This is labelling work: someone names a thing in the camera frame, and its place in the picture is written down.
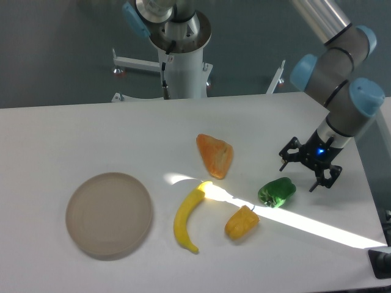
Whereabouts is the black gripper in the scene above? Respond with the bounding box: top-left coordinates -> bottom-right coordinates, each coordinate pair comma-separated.
279,134 -> 342,192

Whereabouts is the green bell pepper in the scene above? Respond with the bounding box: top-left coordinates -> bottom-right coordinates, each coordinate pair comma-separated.
258,177 -> 296,208

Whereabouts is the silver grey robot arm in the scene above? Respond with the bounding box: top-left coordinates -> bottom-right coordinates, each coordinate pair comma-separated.
122,1 -> 385,188

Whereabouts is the orange pepper slice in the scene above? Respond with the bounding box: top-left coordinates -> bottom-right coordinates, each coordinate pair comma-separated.
196,134 -> 234,179

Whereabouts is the small yellow-orange pepper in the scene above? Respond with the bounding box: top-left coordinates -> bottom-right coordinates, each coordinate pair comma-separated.
224,206 -> 260,241

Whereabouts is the white side table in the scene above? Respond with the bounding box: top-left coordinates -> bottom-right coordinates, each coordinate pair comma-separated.
377,97 -> 391,150

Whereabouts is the black device at table edge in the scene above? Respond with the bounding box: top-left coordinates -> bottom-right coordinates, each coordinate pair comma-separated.
367,209 -> 391,280

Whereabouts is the yellow banana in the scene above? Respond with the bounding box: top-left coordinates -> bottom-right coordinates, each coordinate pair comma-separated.
173,181 -> 213,254

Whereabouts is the beige round plate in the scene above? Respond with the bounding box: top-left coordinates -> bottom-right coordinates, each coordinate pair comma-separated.
65,172 -> 153,261

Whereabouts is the black cable on pedestal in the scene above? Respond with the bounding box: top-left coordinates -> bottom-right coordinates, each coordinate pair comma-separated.
160,39 -> 177,100

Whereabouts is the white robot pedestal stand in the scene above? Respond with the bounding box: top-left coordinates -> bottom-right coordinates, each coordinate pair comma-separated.
110,10 -> 287,103

